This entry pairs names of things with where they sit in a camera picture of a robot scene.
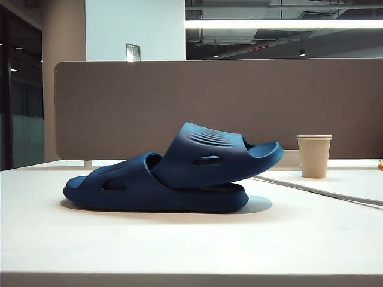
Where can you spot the brown desk partition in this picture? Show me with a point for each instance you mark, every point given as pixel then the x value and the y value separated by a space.
pixel 149 95

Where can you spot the white partition foot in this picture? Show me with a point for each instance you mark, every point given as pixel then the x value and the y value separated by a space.
pixel 87 163

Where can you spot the ceiling light strip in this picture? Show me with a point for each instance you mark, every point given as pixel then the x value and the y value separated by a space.
pixel 269 24

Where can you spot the grey metal rail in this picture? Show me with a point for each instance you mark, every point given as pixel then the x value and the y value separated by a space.
pixel 329 192

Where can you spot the dark glass door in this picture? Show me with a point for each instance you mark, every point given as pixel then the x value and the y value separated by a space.
pixel 24 89

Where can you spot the black pendant lamp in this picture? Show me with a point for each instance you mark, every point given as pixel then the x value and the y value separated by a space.
pixel 302 53

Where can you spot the beige paper cup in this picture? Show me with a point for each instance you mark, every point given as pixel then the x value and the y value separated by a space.
pixel 314 158
pixel 314 136

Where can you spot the metal wall plate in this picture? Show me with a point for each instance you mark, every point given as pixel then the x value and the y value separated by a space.
pixel 133 52

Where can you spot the blue rubber slipper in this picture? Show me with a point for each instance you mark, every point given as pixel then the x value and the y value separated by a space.
pixel 134 197
pixel 185 158

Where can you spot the red ceiling sign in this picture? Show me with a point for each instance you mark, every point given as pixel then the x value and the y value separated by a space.
pixel 258 48

